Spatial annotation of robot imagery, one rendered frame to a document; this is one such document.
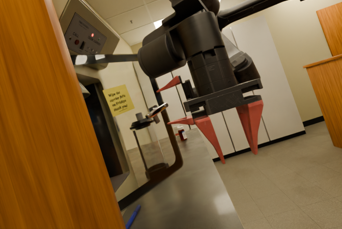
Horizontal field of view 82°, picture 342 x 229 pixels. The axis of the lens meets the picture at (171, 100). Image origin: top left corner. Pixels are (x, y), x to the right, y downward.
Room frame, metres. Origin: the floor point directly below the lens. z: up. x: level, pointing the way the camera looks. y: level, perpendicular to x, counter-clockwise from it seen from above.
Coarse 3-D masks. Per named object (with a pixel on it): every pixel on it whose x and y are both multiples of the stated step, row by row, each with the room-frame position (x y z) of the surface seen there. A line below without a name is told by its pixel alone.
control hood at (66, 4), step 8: (56, 0) 0.43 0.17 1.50; (64, 0) 0.43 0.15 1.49; (72, 0) 0.44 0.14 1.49; (80, 0) 0.46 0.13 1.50; (56, 8) 0.43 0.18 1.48; (64, 8) 0.43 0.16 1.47; (72, 8) 0.45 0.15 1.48; (80, 8) 0.47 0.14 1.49; (88, 8) 0.50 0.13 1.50; (64, 16) 0.44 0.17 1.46; (72, 16) 0.46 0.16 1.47; (88, 16) 0.51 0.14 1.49; (96, 16) 0.55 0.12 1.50; (64, 24) 0.45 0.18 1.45; (96, 24) 0.56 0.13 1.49; (104, 24) 0.60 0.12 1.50; (64, 32) 0.46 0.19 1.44; (104, 32) 0.62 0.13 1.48; (112, 32) 0.67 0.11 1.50; (112, 40) 0.70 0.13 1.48; (104, 48) 0.67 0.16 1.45; (112, 48) 0.72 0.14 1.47
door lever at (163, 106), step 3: (156, 105) 0.64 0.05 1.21; (162, 105) 0.59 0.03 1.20; (165, 105) 0.59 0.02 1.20; (153, 108) 0.62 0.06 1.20; (156, 108) 0.57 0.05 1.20; (159, 108) 0.58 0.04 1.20; (162, 108) 0.59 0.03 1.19; (153, 111) 0.56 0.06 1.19; (156, 111) 0.57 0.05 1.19; (159, 111) 0.57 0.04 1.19; (147, 114) 0.54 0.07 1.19; (150, 114) 0.55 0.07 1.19; (153, 114) 0.55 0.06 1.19; (156, 114) 0.57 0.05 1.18; (147, 117) 0.54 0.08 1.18; (150, 117) 0.54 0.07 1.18
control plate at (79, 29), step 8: (80, 16) 0.49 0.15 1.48; (72, 24) 0.47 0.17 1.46; (80, 24) 0.50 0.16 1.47; (88, 24) 0.53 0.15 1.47; (72, 32) 0.48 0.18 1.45; (80, 32) 0.51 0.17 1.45; (88, 32) 0.54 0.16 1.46; (96, 32) 0.58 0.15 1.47; (72, 40) 0.50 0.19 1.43; (80, 40) 0.53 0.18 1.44; (88, 40) 0.56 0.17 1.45; (96, 40) 0.60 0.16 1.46; (104, 40) 0.64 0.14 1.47; (72, 48) 0.51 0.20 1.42; (96, 48) 0.62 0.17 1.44
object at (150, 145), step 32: (96, 64) 0.52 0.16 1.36; (128, 64) 0.60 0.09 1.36; (96, 96) 0.50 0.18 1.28; (160, 96) 0.66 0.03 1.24; (96, 128) 0.48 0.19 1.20; (128, 128) 0.54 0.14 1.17; (160, 128) 0.63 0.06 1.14; (128, 160) 0.52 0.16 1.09; (160, 160) 0.60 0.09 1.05; (128, 192) 0.50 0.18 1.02
